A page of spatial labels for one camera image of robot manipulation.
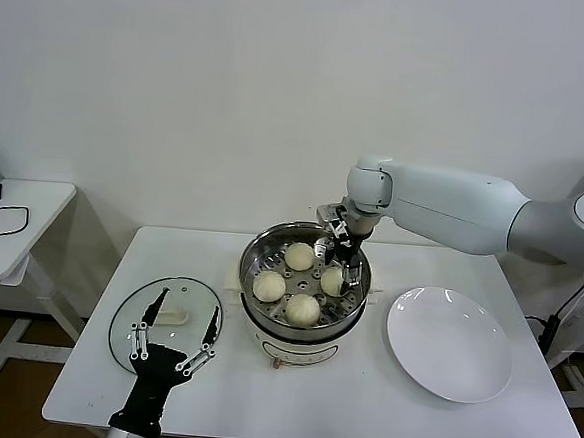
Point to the round white plate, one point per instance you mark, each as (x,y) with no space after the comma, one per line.
(443,345)

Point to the stainless steel steamer basket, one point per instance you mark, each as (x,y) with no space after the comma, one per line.
(348,313)

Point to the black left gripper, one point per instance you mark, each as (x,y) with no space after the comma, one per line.
(156,375)

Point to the white electric cooking pot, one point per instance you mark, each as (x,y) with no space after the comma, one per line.
(293,352)

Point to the white steamed baozi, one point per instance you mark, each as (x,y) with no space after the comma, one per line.
(331,282)
(303,311)
(299,257)
(268,286)

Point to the white side table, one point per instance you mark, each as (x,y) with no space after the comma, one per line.
(31,221)

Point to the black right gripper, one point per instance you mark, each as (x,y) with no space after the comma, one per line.
(348,248)

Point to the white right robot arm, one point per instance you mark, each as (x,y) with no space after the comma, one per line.
(448,205)

